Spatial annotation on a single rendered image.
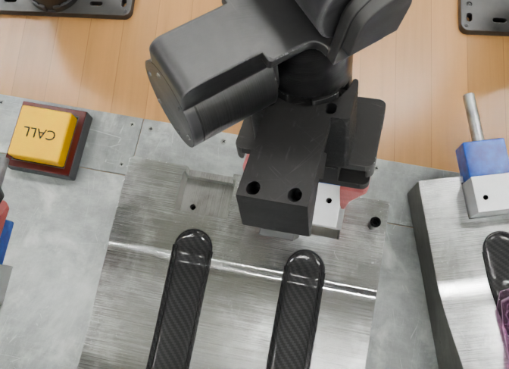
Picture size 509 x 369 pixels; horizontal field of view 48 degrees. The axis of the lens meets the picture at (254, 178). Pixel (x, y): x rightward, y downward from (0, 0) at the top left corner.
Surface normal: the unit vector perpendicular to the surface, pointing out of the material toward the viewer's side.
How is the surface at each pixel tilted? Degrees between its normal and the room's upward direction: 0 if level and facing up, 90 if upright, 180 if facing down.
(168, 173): 0
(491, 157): 0
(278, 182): 21
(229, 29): 9
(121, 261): 1
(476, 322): 28
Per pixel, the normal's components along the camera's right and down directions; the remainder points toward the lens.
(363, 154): -0.11, -0.58
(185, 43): 0.08, -0.33
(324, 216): -0.22, -0.12
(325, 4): -0.74, 0.31
